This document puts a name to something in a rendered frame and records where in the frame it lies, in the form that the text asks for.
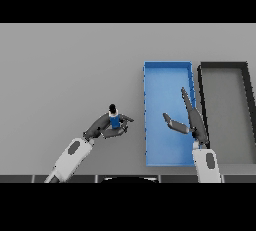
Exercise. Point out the blue bin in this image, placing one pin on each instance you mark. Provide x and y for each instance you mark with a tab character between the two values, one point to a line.
166	115

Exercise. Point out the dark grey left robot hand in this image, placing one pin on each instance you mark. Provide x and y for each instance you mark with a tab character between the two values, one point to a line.
100	126

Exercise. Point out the dark grey bin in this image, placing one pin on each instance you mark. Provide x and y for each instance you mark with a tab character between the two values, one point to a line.
226	111

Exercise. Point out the blue pipe with dark end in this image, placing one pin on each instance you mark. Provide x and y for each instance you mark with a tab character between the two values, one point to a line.
114	119

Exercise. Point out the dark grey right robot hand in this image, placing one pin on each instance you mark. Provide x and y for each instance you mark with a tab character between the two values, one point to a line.
195	121

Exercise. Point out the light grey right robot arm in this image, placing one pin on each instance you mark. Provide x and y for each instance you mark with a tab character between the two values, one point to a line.
206	163

